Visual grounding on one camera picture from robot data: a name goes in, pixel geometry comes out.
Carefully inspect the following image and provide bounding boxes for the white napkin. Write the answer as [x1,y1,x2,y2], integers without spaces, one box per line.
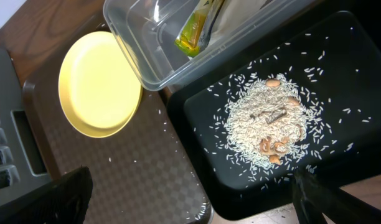
[208,0,271,47]

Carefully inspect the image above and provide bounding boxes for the clear plastic bin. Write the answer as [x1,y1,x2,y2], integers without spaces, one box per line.
[103,0,314,91]

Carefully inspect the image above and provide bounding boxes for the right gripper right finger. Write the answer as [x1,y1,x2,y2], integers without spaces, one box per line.
[292,169,381,223]

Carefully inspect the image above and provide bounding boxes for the dark brown serving tray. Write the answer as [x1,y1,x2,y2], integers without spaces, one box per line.
[22,20,214,223]

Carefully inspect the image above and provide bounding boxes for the green snack wrapper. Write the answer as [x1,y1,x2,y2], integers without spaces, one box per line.
[174,0,224,58]

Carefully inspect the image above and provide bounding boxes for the black tray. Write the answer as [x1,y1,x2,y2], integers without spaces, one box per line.
[168,11,381,220]

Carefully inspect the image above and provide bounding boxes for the rice food waste pile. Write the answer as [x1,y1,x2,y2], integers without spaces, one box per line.
[202,26,374,192]

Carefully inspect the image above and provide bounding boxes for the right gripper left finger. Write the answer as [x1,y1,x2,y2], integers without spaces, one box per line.
[0,167,93,224]

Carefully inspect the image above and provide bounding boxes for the grey plastic dish rack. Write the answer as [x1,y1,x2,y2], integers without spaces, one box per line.
[0,49,51,206]

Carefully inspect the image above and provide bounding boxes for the yellow plate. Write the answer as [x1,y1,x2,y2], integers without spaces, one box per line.
[58,31,143,138]

